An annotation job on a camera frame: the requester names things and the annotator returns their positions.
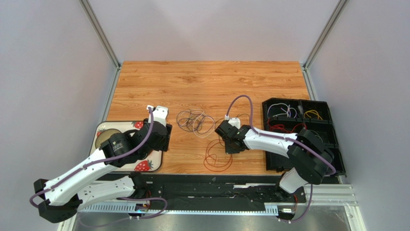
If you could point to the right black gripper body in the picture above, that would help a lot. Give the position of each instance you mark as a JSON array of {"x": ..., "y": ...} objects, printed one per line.
[{"x": 222, "y": 131}]

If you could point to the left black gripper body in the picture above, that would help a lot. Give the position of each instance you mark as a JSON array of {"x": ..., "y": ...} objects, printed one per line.
[{"x": 161, "y": 147}]

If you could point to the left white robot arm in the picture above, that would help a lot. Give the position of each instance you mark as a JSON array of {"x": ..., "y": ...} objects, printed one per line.
[{"x": 74, "y": 190}]

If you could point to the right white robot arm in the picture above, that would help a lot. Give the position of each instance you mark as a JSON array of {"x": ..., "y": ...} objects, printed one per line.
[{"x": 311, "y": 159}]

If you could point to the strawberry print white tray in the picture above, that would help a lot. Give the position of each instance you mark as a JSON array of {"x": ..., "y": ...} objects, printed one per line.
[{"x": 150, "y": 164}]

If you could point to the black compartment organizer bin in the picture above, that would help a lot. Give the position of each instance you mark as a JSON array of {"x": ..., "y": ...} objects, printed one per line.
[{"x": 292, "y": 116}]

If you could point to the cream enamel bowl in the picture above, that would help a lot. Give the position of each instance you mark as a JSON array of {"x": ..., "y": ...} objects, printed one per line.
[{"x": 103, "y": 135}]

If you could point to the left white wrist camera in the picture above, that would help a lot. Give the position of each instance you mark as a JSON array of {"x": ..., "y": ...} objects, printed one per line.
[{"x": 160, "y": 114}]

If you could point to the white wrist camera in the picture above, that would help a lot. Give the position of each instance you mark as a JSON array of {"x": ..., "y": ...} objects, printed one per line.
[
  {"x": 160, "y": 114},
  {"x": 234, "y": 121}
]

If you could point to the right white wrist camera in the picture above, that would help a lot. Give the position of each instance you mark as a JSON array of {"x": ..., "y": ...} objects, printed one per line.
[{"x": 234, "y": 121}]

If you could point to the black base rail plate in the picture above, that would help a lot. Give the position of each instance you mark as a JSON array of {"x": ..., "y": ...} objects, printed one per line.
[{"x": 215, "y": 193}]

